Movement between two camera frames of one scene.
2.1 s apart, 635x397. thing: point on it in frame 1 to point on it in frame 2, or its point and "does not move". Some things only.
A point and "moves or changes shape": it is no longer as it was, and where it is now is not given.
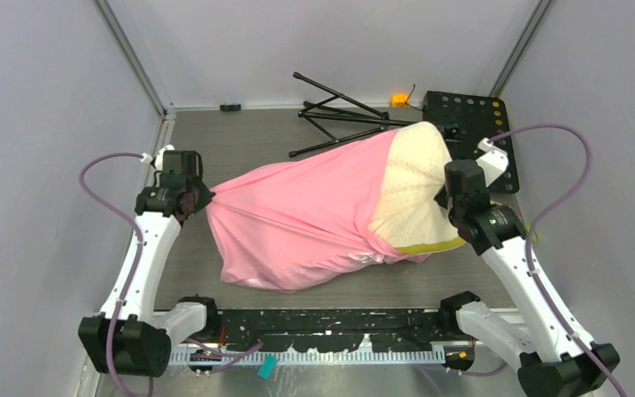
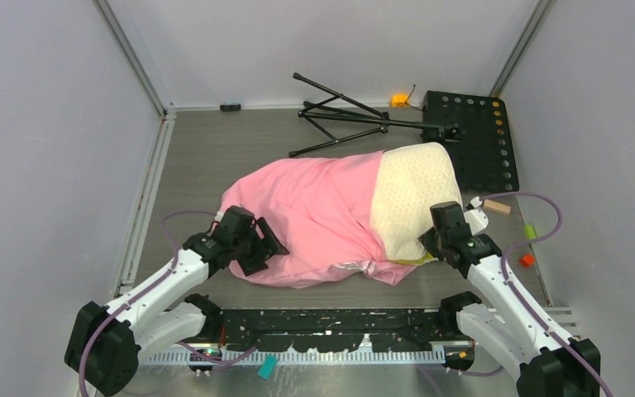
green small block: (535, 236) does not move
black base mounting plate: (331, 329) does not move
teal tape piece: (267, 366) does not move
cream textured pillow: (408, 213) moves or changes shape
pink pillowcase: (287, 222) moves or changes shape
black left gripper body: (201, 194) to (248, 244)
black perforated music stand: (463, 120) does not move
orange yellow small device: (398, 100) does not move
